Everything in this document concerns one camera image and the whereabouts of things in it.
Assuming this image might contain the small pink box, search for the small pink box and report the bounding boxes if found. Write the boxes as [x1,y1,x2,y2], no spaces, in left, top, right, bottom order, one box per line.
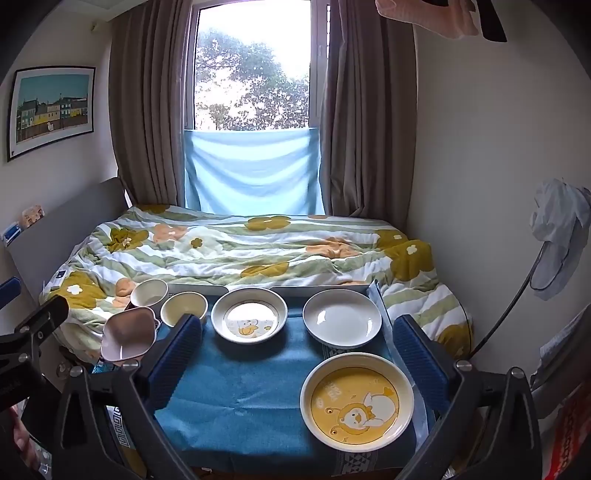
[21,205,47,227]

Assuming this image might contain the yellow duck print plate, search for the yellow duck print plate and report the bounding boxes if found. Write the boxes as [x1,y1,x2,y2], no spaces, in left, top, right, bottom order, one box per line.
[300,352,415,452]

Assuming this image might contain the brown curtain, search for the brown curtain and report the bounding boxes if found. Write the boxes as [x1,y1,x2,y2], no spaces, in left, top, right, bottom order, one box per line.
[108,0,195,217]
[318,0,419,232]

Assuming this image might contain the plain white plate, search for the plain white plate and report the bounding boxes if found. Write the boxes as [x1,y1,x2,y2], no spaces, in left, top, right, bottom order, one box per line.
[302,290,383,350]

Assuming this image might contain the white hanging cloth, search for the white hanging cloth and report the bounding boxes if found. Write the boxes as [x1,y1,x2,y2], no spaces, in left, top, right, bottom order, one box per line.
[529,180,591,302]

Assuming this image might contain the grey headboard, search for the grey headboard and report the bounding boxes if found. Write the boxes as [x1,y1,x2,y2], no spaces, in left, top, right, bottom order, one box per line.
[4,178,134,305]

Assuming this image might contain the grey fabric item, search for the grey fabric item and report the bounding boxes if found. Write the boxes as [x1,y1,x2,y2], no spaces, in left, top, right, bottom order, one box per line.
[531,318,588,393]

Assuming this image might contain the white ribbed cup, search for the white ribbed cup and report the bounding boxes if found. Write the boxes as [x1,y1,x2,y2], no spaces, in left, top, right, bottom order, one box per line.
[129,278,169,310]

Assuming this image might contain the red printed bag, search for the red printed bag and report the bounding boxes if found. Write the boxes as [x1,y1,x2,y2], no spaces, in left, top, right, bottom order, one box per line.
[549,378,591,480]

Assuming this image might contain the white duck print plate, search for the white duck print plate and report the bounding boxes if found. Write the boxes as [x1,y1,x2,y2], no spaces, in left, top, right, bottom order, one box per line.
[211,287,288,344]

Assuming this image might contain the pink hanging cloth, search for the pink hanging cloth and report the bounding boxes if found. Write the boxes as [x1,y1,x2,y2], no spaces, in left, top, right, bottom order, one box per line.
[375,0,481,38]

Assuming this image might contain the pink square bowl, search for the pink square bowl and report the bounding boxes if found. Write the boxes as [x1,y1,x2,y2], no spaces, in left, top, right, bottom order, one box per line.
[102,307,160,363]

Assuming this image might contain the floral blanket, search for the floral blanket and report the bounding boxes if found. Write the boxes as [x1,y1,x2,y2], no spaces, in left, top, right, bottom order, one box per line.
[39,203,472,365]

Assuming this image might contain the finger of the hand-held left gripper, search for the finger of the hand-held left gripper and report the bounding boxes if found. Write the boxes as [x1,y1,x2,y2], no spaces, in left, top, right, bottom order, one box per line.
[0,276,22,309]
[13,294,71,352]

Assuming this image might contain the person's left hand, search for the person's left hand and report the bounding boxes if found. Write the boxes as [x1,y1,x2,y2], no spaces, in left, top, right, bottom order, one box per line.
[11,408,34,467]

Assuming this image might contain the framed wall poster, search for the framed wall poster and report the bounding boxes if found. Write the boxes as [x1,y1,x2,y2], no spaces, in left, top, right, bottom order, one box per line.
[7,67,96,162]

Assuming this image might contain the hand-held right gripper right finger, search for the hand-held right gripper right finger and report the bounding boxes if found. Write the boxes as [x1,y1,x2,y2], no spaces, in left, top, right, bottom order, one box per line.
[392,315,542,480]

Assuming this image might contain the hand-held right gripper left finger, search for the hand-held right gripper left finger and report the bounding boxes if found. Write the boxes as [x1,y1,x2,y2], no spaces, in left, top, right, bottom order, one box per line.
[52,313,204,480]

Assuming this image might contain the key pattern bordered cloth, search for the key pattern bordered cloth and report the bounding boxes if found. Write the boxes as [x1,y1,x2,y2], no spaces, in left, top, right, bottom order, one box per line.
[106,404,139,462]

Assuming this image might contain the light blue window cloth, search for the light blue window cloth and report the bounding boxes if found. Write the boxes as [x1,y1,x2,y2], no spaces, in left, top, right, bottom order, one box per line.
[184,127,324,217]

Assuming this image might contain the window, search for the window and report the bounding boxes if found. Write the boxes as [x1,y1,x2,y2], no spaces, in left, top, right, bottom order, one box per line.
[187,0,331,132]

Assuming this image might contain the black curved rod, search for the black curved rod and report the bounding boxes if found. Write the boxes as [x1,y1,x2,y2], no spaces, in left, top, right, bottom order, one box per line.
[471,240,551,361]

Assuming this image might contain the cream round bowl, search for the cream round bowl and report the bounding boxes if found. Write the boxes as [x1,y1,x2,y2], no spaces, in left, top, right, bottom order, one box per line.
[160,293,209,329]

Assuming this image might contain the blue tablecloth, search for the blue tablecloth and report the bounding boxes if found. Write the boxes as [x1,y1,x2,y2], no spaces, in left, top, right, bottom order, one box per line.
[92,281,437,476]

